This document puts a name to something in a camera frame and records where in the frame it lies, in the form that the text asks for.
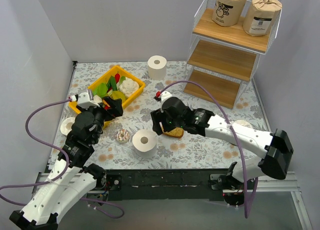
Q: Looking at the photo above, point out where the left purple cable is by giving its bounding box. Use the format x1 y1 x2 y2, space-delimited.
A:
0 97 125 219

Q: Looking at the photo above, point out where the red chili pepper toy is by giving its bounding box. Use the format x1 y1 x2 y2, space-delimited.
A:
114 73 121 83

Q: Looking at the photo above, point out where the yellow green pepper toy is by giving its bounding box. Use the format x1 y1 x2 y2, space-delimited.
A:
111 91 126 102

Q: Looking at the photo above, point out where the floral table mat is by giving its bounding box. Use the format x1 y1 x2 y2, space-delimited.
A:
48 60 280 170

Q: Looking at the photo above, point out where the white wire wooden shelf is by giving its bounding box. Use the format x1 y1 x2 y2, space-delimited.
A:
185 0 281 108

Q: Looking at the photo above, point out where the white paper roll left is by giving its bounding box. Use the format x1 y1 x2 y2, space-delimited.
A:
59 117 75 136

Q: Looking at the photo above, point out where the white paper towel roll back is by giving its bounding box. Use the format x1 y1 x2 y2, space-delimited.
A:
147 55 167 80

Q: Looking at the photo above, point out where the brown roll with label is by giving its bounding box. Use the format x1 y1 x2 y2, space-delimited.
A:
242 0 282 36

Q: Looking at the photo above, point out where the white cauliflower toy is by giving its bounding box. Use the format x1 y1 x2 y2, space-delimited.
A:
119 78 140 98

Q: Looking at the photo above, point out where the green leafy vegetable toy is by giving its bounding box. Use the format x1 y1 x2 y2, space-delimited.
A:
93 75 126 98

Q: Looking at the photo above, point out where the dark wrapped paper roll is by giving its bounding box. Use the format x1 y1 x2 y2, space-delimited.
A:
232 120 253 129

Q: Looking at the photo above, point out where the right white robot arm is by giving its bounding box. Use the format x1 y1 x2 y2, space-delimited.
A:
150 95 294 190

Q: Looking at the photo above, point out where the cat shaped bread slice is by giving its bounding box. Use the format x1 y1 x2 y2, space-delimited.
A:
161 127 184 139

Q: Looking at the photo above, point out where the brown roll with drawing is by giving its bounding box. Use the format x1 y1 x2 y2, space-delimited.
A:
211 0 247 27

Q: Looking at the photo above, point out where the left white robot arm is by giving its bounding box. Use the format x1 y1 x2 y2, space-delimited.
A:
9 97 123 230

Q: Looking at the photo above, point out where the white garlic toy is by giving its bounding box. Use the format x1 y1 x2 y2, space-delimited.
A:
93 95 103 104

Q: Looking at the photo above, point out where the white paper towel roll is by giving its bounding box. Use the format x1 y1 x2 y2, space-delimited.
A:
147 55 167 80
132 129 157 159

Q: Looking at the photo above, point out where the white paper towel roll front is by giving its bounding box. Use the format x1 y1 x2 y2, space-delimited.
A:
132 129 157 159

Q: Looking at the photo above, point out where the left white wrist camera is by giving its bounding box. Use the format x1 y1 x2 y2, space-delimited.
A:
69 89 100 109

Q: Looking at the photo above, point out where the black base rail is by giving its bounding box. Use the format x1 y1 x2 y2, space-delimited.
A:
37 168 298 206

